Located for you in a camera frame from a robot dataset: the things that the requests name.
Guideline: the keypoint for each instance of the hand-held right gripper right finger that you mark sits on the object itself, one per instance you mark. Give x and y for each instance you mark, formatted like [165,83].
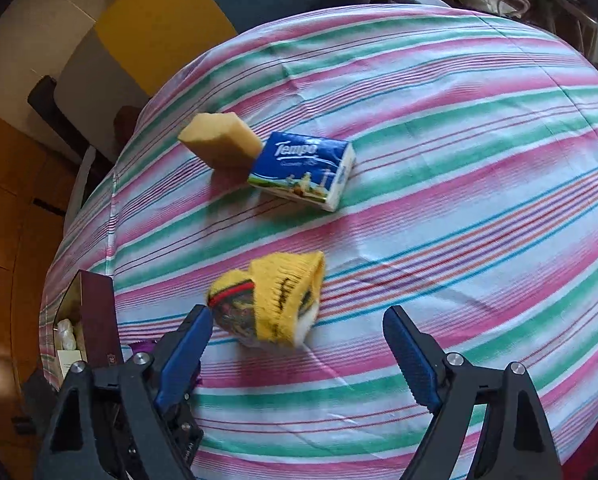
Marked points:
[411,360]

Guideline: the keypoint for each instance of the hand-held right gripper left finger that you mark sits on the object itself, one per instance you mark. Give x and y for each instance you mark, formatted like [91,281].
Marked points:
[184,355]

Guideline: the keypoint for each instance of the purple snack packet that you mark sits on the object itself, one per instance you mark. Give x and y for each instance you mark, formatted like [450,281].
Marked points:
[144,347]

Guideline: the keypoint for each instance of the dark red box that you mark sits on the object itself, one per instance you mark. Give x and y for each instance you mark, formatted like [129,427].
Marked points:
[99,320]

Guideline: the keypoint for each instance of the yellow sock bundle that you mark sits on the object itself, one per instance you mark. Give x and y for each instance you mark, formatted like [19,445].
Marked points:
[279,290]

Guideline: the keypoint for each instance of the small white carton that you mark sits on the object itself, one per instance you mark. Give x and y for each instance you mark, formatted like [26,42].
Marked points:
[71,361]

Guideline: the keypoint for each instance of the white crumpled packet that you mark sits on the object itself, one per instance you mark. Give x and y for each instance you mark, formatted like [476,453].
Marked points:
[65,332]

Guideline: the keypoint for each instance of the striped tablecloth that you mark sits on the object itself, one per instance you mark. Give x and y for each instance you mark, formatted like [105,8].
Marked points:
[454,160]

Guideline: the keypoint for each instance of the yellow sponge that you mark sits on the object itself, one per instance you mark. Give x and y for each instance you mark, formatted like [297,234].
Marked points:
[219,140]

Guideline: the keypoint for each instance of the blue tissue pack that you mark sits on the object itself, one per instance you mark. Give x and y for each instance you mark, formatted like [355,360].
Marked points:
[299,165]

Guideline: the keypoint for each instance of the dark brown chair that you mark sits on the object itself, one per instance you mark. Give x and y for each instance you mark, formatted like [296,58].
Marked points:
[44,100]

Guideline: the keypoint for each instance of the yellow panel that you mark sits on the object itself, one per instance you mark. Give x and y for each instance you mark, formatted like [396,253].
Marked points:
[164,25]

